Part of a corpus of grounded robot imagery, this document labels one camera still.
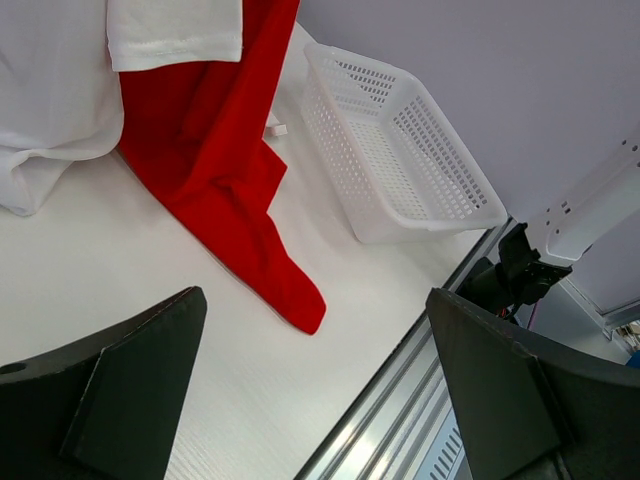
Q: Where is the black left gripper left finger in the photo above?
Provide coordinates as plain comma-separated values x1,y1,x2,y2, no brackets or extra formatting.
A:
1,286,207,479

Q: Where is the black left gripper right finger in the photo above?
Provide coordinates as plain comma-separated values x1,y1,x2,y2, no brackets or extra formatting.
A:
426,288,639,479

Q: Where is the red t shirt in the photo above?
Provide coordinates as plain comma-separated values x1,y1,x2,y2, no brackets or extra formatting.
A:
119,1,326,334

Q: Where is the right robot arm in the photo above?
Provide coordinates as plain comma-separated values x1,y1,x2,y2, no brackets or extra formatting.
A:
458,138,639,318

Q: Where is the white t shirt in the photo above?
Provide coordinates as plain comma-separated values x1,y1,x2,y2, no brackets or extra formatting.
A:
1,0,243,216

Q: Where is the white plastic basket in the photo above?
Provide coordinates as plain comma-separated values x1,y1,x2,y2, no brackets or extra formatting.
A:
301,43,508,244

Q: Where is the clothes rack white silver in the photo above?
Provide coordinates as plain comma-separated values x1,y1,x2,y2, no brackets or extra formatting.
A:
265,115,288,137

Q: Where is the white slotted cable duct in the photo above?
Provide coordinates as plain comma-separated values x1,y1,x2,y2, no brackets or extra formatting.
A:
419,425,463,480

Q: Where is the aluminium rail frame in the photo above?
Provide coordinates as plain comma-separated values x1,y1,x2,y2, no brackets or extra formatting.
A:
294,214,526,480

